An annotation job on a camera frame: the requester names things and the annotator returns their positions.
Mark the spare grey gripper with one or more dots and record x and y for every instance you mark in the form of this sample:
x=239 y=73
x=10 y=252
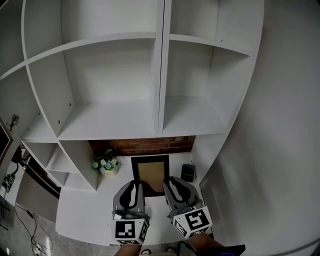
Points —
x=8 y=183

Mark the grey side cabinet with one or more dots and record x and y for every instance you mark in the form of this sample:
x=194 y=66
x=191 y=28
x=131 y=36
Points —
x=37 y=197

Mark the grey vented device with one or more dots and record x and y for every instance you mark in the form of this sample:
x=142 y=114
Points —
x=3 y=215

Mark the person's right forearm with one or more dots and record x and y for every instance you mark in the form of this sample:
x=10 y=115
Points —
x=200 y=243

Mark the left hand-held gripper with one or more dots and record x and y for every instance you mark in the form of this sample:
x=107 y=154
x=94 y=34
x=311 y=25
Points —
x=125 y=230

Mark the white power strip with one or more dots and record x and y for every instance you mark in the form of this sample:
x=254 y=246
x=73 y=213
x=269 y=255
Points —
x=37 y=248

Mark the black device with blue screen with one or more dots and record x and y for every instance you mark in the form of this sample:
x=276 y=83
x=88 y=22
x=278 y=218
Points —
x=231 y=252

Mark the white shelving unit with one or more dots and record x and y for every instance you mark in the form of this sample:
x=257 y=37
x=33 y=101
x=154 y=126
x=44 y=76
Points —
x=112 y=120

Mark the grey pen holder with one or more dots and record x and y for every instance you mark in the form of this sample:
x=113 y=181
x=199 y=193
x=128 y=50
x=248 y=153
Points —
x=188 y=172

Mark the person's left forearm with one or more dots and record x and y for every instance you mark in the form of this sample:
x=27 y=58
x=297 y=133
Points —
x=131 y=250

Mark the potted artificial flowers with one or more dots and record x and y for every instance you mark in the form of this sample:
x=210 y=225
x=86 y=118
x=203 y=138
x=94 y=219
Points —
x=106 y=165

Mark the white desk with drawers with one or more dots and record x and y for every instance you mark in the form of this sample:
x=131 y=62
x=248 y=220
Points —
x=87 y=215

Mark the metal cabinet door hinge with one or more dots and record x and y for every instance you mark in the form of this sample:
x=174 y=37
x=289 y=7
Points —
x=13 y=122

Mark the black picture frame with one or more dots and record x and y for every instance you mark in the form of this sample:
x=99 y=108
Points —
x=150 y=172

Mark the black clamp stand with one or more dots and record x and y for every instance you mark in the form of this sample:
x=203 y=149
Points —
x=21 y=160

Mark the person's sandal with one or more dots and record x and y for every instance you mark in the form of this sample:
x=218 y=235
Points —
x=171 y=250
x=146 y=251

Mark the person's right sandal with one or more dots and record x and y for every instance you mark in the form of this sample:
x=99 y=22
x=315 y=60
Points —
x=171 y=250

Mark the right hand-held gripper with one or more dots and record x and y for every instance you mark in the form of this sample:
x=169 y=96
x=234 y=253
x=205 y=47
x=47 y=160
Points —
x=195 y=220

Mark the person's left sandal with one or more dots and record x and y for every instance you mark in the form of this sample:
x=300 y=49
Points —
x=146 y=251

